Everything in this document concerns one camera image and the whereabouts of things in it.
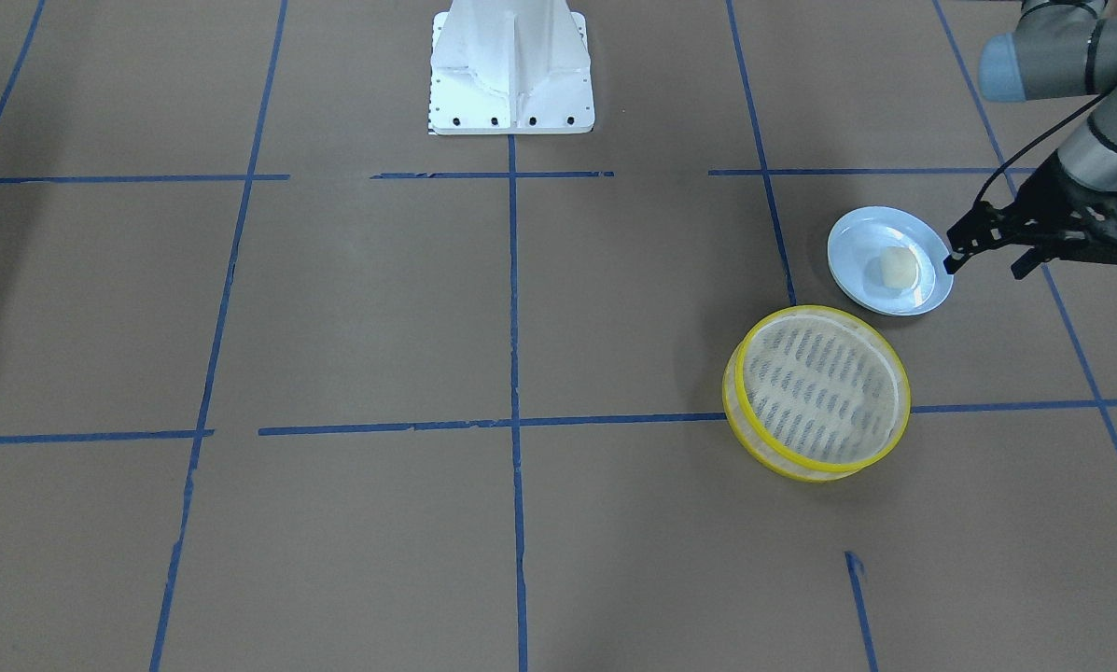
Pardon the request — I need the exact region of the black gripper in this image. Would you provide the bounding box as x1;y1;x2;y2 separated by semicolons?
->
943;156;1117;280

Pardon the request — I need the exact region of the white steamed bun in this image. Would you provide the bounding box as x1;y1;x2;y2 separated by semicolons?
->
878;246;920;292

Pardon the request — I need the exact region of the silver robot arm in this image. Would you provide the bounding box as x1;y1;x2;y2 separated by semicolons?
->
943;1;1117;279

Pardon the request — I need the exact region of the yellow round steamer basket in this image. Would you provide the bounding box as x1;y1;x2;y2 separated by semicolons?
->
720;305;911;483

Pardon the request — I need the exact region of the light blue plate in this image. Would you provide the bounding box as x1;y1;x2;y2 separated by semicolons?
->
827;207;954;317

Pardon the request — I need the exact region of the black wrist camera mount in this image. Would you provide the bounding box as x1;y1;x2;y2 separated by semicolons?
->
1054;196;1117;265

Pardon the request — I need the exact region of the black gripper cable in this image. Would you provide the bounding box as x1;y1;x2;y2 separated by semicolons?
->
973;89;1114;217

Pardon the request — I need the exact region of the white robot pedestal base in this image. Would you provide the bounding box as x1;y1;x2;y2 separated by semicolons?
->
427;1;596;136

